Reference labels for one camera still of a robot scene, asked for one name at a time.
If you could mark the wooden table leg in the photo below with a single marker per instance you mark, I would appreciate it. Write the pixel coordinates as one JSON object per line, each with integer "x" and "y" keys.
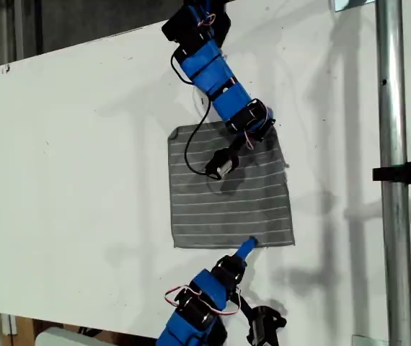
{"x": 23, "y": 331}

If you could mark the steel post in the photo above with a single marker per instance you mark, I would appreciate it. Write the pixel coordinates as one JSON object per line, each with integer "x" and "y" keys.
{"x": 393, "y": 216}

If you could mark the grey striped towel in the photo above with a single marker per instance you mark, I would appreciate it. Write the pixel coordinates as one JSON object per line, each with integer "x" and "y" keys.
{"x": 227, "y": 209}

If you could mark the black camera stalk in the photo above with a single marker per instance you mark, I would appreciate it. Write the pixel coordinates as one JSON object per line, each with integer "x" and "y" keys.
{"x": 236, "y": 146}
{"x": 243, "y": 302}

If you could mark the black clamp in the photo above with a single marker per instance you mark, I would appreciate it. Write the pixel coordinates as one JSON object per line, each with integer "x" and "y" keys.
{"x": 407, "y": 173}

